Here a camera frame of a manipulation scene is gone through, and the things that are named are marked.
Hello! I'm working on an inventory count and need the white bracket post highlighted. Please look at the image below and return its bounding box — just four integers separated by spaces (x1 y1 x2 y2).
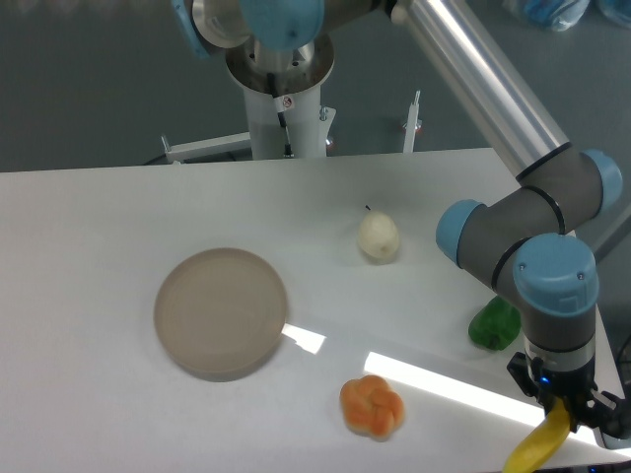
402 90 422 154

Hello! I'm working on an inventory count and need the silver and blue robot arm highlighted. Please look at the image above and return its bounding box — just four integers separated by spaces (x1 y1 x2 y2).
173 1 630 439

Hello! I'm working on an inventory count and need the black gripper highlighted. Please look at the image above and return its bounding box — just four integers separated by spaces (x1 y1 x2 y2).
507 338 630 439

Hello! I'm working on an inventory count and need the round beige plate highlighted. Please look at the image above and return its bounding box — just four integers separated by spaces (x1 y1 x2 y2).
154 247 289 382

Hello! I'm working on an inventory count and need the white pear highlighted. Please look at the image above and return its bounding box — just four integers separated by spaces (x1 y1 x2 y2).
357 207 400 263

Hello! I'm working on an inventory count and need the yellow banana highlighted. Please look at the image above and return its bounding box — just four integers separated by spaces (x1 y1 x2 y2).
502 398 571 473

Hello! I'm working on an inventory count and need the black cable on pedestal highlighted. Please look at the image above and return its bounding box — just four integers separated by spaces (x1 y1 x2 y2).
265 72 296 160

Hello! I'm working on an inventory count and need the orange knotted bread roll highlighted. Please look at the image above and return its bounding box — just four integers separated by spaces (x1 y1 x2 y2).
339 374 405 440

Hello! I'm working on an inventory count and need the green bell pepper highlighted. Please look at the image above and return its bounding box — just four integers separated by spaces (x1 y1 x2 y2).
468 296 522 351

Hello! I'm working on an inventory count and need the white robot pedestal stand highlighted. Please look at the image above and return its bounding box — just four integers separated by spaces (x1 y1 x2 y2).
162 85 336 164

